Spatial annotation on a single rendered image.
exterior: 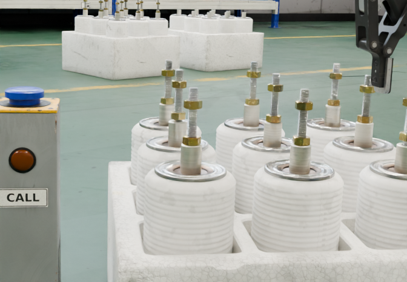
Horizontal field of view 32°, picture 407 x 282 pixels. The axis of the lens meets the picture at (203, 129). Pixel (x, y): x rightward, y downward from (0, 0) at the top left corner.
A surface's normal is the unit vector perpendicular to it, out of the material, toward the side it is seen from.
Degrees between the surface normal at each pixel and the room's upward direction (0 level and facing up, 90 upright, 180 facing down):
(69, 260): 0
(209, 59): 90
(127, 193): 0
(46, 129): 90
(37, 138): 90
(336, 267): 90
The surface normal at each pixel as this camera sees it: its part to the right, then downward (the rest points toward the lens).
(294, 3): 0.62, 0.19
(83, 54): -0.71, 0.12
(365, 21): -0.94, 0.15
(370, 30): 0.34, 0.20
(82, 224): 0.04, -0.98
